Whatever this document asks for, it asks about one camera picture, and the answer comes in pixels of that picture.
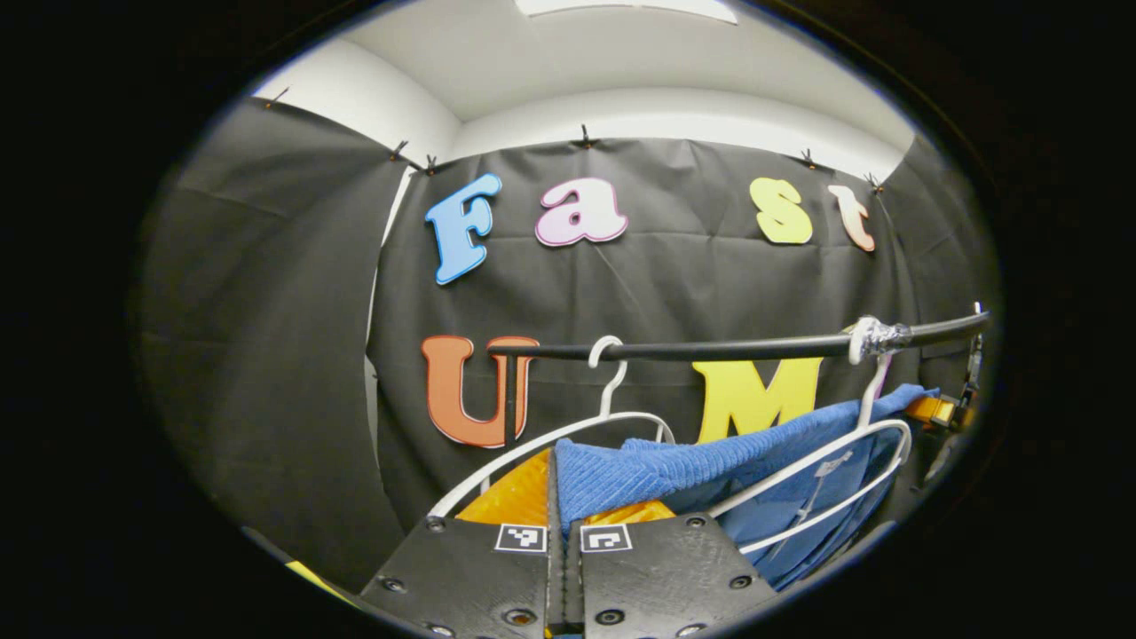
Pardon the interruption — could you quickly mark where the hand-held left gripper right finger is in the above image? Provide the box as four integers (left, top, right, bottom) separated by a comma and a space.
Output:
566, 499, 782, 639

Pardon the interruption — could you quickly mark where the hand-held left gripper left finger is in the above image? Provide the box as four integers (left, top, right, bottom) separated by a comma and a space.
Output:
359, 446, 566, 639

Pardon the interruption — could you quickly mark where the white hanger with tape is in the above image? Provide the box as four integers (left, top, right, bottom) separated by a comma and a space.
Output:
710, 317, 915, 556

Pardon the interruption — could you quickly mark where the blue jacket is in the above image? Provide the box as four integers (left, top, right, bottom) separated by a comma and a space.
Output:
555, 383, 940, 591

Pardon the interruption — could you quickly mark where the empty white hanger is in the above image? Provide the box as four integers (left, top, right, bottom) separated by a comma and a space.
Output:
429, 335, 677, 520

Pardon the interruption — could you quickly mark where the black clothes rack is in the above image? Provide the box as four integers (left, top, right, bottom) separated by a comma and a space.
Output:
503, 311, 992, 447

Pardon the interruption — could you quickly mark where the grey tape wrap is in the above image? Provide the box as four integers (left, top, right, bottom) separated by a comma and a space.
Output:
848, 316, 913, 365

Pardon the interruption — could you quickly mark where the black backdrop cloth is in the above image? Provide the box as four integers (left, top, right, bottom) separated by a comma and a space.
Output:
133, 93, 1004, 596

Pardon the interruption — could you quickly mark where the row of black clips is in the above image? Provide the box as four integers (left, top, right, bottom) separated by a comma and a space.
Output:
266, 84, 885, 194

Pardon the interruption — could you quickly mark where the long ceiling light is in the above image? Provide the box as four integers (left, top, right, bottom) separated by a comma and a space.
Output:
515, 0, 739, 25

